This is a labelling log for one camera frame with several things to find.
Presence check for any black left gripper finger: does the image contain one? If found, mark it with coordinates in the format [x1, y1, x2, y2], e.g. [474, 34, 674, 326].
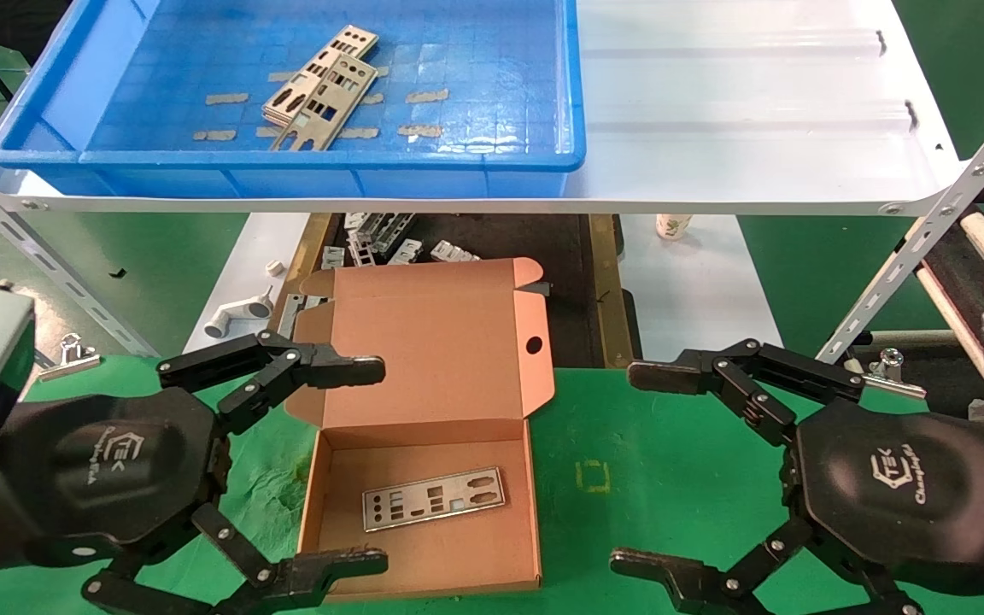
[156, 329, 387, 435]

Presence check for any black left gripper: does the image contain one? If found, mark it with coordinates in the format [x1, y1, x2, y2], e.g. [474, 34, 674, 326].
[0, 386, 390, 615]

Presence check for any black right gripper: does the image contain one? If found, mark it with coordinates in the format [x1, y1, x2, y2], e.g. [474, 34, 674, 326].
[787, 400, 984, 595]

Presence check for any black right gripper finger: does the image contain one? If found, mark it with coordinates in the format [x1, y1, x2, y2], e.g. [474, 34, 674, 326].
[627, 338, 867, 449]
[609, 517, 924, 615]

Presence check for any metal I/O shield plate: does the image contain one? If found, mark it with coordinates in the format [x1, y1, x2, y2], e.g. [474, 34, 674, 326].
[270, 55, 378, 153]
[361, 466, 507, 533]

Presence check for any stack of metal I/O shields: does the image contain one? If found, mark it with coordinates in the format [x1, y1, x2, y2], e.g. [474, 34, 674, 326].
[261, 24, 379, 129]

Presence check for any open brown cardboard box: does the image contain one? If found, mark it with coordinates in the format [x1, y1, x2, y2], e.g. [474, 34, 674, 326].
[285, 258, 555, 603]

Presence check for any blue plastic tray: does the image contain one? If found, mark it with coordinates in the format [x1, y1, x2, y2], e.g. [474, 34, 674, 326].
[0, 0, 587, 199]

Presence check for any grey flat metal strip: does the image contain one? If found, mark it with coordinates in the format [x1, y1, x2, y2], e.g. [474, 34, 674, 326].
[277, 293, 326, 338]

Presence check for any green table mat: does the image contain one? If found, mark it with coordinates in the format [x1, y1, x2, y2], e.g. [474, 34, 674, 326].
[0, 354, 984, 615]

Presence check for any silver binder clip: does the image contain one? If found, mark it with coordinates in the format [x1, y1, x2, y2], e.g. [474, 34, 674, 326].
[855, 348, 928, 401]
[35, 333, 102, 383]

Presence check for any white plastic pipe fitting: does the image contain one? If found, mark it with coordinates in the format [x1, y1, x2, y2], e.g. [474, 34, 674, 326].
[204, 286, 275, 340]

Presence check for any black conveyor belt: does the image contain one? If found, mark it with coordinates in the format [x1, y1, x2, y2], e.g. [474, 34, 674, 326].
[919, 214, 984, 402]

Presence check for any white metal rack shelf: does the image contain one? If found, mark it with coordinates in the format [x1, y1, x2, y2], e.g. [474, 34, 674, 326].
[0, 0, 971, 216]

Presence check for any perforated steel angle strut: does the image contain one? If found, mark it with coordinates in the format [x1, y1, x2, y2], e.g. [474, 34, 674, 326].
[0, 158, 158, 358]
[815, 75, 984, 364]

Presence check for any black tray with brass frame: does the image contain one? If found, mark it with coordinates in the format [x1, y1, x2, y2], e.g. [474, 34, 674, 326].
[268, 214, 636, 370]

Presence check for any long silver metal bracket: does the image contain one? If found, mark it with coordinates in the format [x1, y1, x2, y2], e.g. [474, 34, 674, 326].
[355, 214, 416, 255]

